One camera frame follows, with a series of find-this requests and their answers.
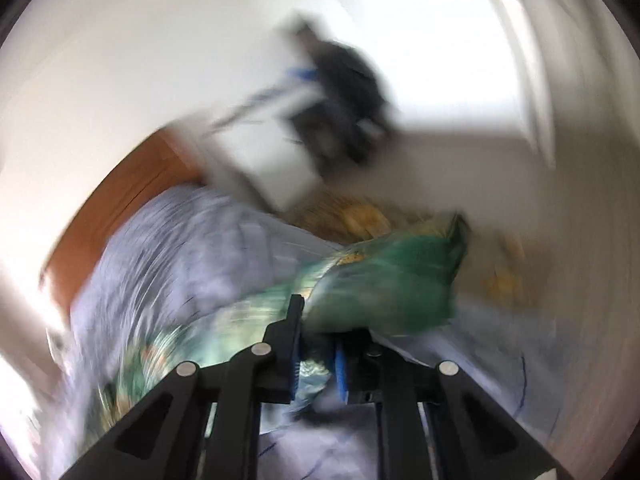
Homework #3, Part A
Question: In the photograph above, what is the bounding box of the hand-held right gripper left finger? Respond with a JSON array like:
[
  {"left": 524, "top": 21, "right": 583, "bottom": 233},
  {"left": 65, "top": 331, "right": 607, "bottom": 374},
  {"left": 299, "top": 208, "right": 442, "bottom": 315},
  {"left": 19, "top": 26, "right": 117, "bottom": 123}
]
[{"left": 60, "top": 294, "right": 306, "bottom": 480}]

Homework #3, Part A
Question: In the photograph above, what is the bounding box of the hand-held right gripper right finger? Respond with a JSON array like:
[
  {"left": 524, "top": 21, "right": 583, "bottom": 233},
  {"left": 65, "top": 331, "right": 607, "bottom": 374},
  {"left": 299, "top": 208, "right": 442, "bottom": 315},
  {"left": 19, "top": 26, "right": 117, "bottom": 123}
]
[{"left": 330, "top": 327, "right": 576, "bottom": 480}]

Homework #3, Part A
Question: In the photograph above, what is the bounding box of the green patterned pillow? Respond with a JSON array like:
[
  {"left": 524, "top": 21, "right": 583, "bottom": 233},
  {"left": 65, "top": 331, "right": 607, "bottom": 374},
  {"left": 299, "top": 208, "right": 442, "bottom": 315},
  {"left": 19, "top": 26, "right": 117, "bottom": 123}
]
[{"left": 95, "top": 212, "right": 471, "bottom": 441}]

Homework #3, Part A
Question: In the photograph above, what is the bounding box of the yellow patterned cloth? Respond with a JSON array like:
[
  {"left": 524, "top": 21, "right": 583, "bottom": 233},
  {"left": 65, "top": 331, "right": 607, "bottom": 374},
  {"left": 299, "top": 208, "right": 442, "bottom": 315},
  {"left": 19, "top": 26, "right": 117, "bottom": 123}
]
[{"left": 290, "top": 192, "right": 531, "bottom": 306}]

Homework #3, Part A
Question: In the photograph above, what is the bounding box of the bright window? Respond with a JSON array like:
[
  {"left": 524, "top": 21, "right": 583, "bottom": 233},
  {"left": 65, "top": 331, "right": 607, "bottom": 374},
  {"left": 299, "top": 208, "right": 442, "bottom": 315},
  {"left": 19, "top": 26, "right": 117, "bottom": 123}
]
[{"left": 395, "top": 5, "right": 531, "bottom": 133}]

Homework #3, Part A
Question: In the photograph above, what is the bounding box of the blue checked bed sheet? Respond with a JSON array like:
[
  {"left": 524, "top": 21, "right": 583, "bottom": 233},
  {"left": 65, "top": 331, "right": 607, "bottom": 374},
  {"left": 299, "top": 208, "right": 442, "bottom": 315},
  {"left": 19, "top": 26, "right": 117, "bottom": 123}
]
[{"left": 10, "top": 185, "right": 566, "bottom": 480}]

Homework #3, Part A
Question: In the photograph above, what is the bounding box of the wooden headboard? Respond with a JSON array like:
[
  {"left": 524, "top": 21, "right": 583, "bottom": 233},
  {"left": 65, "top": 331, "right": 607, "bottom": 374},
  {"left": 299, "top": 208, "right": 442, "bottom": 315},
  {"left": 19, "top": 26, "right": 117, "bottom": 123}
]
[{"left": 40, "top": 127, "right": 206, "bottom": 311}]

